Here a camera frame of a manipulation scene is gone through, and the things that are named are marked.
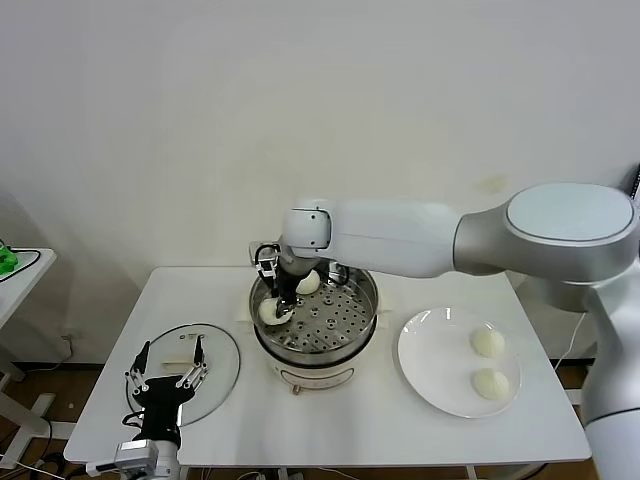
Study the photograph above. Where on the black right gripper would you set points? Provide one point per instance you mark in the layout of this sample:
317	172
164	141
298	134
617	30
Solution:
286	285

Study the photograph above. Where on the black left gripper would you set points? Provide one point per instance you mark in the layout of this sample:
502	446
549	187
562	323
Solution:
162	400

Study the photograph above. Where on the white steamed baozi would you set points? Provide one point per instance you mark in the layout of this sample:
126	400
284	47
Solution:
270	312
309	285
491	384
487	342

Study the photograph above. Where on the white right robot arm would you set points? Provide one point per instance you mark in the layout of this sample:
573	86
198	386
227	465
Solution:
400	235

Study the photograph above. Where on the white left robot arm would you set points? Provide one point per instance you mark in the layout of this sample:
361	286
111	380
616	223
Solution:
167	460

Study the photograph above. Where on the stainless steel steamer basket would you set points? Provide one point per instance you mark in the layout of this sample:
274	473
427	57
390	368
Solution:
340	310

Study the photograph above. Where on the steel steamer pot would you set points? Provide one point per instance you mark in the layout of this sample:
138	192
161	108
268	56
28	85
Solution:
320	370

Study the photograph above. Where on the white side table with bottle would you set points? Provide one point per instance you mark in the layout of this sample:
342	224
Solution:
30	280

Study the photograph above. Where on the white round plate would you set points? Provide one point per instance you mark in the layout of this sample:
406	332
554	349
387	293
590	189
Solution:
440	370

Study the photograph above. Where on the green plastic bottle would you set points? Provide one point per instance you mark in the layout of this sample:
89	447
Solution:
7	260

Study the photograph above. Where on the black laptop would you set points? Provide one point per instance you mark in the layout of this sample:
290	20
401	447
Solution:
635	182

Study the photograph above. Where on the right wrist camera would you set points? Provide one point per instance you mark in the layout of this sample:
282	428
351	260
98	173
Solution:
265	262

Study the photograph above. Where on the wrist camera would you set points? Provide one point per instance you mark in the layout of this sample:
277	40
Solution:
130	455
265	262

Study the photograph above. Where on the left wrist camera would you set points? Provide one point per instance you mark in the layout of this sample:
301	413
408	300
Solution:
130	455

